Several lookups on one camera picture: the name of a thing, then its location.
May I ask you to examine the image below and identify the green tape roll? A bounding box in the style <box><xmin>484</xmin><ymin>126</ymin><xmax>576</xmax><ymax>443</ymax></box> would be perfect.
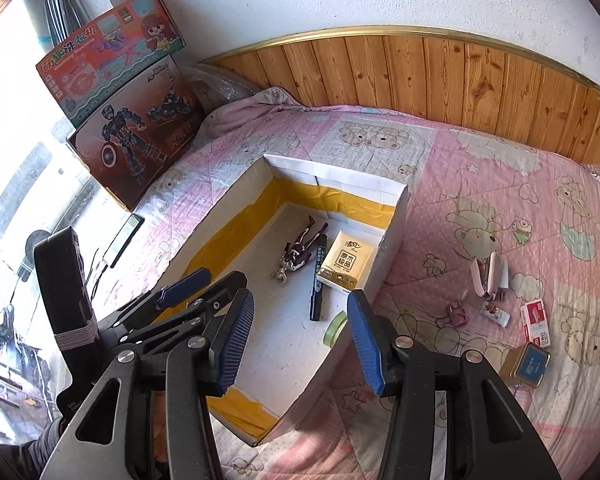
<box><xmin>323</xmin><ymin>311</ymin><xmax>348</xmax><ymax>349</ymax></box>

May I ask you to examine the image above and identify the black marker pen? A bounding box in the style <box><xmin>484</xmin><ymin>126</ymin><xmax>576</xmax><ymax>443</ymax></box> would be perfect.
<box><xmin>309</xmin><ymin>234</ymin><xmax>327</xmax><ymax>322</ymax></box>

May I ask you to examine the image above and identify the yellow tissue pack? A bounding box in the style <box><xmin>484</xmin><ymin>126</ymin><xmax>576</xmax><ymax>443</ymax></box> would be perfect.
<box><xmin>316</xmin><ymin>229</ymin><xmax>381</xmax><ymax>294</ymax></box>

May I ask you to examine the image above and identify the pink binder clip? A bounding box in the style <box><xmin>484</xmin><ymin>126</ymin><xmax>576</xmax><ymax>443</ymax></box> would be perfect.
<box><xmin>436</xmin><ymin>300</ymin><xmax>469</xmax><ymax>328</ymax></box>

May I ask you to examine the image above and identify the gold square tin box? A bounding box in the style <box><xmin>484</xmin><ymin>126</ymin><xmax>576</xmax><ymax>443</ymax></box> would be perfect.
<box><xmin>498</xmin><ymin>342</ymin><xmax>550</xmax><ymax>389</ymax></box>

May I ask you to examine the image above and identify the black smartphone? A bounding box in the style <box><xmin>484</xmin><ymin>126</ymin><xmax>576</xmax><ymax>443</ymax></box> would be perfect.
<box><xmin>102</xmin><ymin>214</ymin><xmax>144</xmax><ymax>268</ymax></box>

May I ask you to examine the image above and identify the white cardboard box yellow tape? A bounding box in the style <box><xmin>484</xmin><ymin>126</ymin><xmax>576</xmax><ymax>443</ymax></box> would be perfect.
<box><xmin>157</xmin><ymin>154</ymin><xmax>410</xmax><ymax>446</ymax></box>

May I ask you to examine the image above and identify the white printed lighter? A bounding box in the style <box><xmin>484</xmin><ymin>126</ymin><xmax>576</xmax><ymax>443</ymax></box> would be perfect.
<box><xmin>479</xmin><ymin>302</ymin><xmax>510</xmax><ymax>328</ymax></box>

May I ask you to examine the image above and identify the white power adapter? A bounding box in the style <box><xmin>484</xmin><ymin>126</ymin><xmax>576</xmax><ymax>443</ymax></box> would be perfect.
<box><xmin>494</xmin><ymin>259</ymin><xmax>509</xmax><ymax>301</ymax></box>

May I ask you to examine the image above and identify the pink cartoon quilt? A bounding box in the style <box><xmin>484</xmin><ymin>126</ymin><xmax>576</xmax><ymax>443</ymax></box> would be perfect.
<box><xmin>96</xmin><ymin>88</ymin><xmax>600</xmax><ymax>479</ymax></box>

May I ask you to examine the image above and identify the red white staples box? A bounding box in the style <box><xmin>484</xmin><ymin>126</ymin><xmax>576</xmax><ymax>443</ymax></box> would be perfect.
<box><xmin>520</xmin><ymin>299</ymin><xmax>550</xmax><ymax>349</ymax></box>

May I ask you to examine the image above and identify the robot toy box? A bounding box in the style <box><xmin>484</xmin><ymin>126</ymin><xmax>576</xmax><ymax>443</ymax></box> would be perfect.
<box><xmin>68</xmin><ymin>56</ymin><xmax>204</xmax><ymax>211</ymax></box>

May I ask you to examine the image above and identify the bubble wrap sheet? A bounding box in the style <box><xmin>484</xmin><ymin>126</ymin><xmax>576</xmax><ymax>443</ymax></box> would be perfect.
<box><xmin>178</xmin><ymin>62</ymin><xmax>260</xmax><ymax>115</ymax></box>

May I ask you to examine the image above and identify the colourful girl toy box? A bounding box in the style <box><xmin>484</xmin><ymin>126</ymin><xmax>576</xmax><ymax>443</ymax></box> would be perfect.
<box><xmin>35</xmin><ymin>0</ymin><xmax>185</xmax><ymax>128</ymax></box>

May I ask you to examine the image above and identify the wooden headboard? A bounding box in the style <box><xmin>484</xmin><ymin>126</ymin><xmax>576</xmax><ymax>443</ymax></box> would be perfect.
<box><xmin>207</xmin><ymin>25</ymin><xmax>600</xmax><ymax>165</ymax></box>

